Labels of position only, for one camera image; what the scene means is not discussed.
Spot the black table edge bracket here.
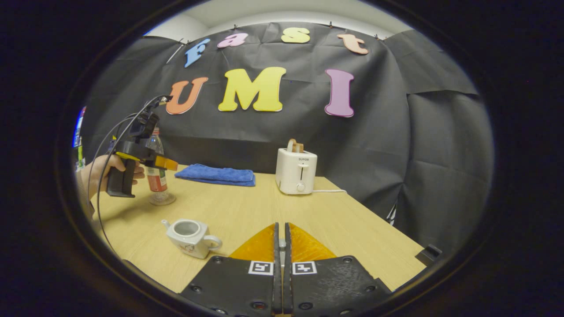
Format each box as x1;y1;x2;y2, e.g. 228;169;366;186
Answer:
415;244;442;266

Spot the round beige coaster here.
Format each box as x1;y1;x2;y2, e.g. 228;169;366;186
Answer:
148;192;177;206

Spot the white floral teacup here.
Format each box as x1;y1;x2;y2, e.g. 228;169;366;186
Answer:
161;219;223;259

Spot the clear plastic water bottle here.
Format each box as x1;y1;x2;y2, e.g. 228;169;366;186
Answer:
145;128;170;195

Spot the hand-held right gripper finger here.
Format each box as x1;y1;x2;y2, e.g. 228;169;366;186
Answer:
283;222;393;317
180;222;282;317

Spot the computer monitor screen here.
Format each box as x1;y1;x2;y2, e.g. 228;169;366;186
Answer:
73;106;86;148

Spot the blue folded towel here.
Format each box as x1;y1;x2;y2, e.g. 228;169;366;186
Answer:
174;164;256;187

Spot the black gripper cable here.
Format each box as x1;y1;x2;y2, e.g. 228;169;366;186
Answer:
87;95;173;249

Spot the white toaster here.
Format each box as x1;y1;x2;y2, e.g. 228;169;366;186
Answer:
275;147;318;195

